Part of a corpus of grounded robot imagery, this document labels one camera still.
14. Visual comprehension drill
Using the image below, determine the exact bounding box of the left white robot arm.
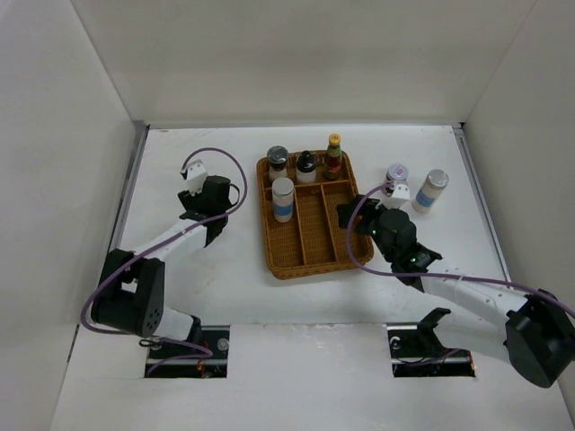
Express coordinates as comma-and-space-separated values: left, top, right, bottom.
90, 175, 233, 358

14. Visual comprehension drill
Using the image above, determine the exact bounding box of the right spice jar white lid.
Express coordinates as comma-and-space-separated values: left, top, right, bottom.
384, 163, 409, 196

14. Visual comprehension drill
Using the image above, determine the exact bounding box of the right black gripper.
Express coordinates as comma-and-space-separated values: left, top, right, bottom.
337, 194, 402, 263

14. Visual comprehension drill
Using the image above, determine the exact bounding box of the brown wicker divided basket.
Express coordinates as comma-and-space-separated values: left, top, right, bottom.
256, 150, 358, 280

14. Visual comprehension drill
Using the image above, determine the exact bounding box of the aluminium frame rail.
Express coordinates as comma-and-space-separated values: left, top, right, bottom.
96, 119, 150, 288
452, 121, 525, 320

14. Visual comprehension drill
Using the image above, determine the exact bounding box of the tall blue-label shaker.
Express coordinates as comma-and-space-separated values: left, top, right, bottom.
411, 169, 449, 214
271, 177, 295, 223

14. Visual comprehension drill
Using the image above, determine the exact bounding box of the left aluminium frame rail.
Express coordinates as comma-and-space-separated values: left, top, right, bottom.
96, 119, 150, 288

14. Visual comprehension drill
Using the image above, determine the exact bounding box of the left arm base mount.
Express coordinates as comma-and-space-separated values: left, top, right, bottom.
138, 326, 230, 379

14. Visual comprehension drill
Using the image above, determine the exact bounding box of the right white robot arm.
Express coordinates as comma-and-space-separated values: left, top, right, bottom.
336, 195, 574, 388

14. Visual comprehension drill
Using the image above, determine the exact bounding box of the right aluminium frame rail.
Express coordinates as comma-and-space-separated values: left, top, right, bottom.
452, 121, 525, 320

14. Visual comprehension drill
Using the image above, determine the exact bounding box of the red sauce bottle yellow cap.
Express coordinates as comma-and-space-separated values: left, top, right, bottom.
324, 134, 342, 180

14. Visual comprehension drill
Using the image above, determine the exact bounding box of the black-top salt grinder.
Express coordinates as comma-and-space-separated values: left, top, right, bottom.
296, 150, 317, 184

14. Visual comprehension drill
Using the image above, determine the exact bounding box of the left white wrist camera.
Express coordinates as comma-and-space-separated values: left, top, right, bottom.
181, 159, 208, 197

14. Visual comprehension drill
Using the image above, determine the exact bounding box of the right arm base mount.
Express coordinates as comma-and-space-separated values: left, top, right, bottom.
387, 308, 475, 378

